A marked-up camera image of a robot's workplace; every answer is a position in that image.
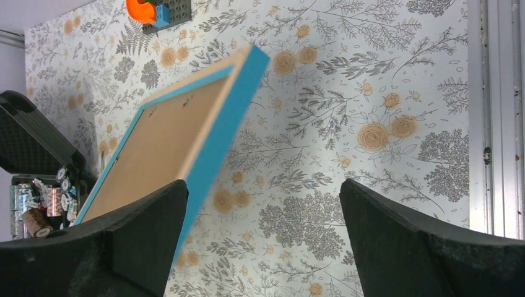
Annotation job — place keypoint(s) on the brown poker chip stack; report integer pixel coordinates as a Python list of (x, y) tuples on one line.
[(36, 223)]

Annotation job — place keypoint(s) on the blue toy block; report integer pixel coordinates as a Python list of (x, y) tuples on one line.
[(162, 14)]

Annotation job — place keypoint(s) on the orange curved toy block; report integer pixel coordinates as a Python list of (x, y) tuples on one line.
[(141, 11)]

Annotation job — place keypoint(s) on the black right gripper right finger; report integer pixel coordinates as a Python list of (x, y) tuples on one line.
[(400, 251)]

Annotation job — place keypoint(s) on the blue wooden picture frame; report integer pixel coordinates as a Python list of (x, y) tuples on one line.
[(244, 71)]

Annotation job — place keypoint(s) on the black poker chip case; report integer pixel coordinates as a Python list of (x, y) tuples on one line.
[(48, 172)]

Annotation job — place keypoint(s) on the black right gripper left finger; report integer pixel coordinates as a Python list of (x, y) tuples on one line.
[(125, 252)]

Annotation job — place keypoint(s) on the grey toy baseplate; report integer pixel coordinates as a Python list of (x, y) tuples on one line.
[(180, 12)]

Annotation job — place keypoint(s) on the brown frame backing board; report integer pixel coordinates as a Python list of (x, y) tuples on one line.
[(160, 146)]

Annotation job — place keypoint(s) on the floral patterned table mat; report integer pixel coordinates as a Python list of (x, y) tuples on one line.
[(370, 90)]

